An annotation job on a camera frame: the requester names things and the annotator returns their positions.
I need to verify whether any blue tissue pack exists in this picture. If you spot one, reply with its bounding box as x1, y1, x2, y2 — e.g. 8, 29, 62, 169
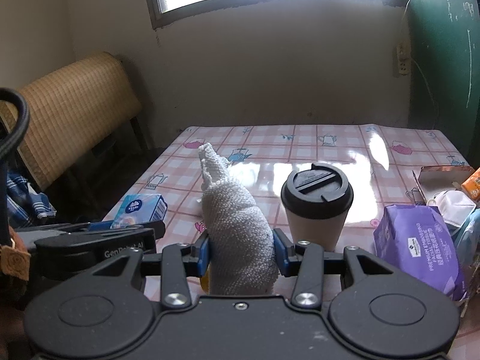
111, 193, 168, 229

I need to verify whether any white knitted towel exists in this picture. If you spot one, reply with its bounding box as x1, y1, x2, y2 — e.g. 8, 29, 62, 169
199, 143, 278, 296

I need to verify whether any purple facial tissue pack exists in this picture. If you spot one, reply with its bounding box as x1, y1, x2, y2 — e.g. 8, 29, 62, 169
373, 205, 466, 302

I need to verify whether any orange tissue pack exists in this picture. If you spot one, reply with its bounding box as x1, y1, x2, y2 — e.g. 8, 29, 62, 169
461, 168, 480, 203

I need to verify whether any yellow tape roll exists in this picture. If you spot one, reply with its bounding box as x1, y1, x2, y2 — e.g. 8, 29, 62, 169
200, 272, 209, 294

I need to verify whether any white face mask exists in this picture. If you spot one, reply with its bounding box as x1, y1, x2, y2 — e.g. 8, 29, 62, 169
427, 190, 477, 228

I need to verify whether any light blue face mask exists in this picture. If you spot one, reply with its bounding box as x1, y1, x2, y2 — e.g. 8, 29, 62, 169
454, 209, 480, 267

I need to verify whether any brown leather tag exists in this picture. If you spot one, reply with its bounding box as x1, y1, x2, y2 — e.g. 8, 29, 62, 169
1, 228, 31, 282

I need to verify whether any blue plaid cloth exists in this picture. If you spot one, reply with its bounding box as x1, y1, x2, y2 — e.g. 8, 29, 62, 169
7, 170, 56, 228

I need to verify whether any paper cup black lid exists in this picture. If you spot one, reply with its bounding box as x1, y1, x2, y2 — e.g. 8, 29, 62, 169
281, 163, 354, 252

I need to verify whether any woven rattan chair back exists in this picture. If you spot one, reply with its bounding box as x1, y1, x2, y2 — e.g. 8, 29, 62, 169
18, 52, 142, 190

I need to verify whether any cardboard box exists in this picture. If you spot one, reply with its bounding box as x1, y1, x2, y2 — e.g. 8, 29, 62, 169
406, 164, 480, 318

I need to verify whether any black bag strap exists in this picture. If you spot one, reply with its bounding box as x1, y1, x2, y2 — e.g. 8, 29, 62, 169
0, 87, 31, 248

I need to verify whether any wall power outlet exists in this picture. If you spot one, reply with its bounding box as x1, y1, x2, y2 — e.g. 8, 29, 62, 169
393, 41, 411, 77

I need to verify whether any white wall cable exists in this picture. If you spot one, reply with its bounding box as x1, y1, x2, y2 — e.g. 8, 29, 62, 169
398, 0, 440, 129

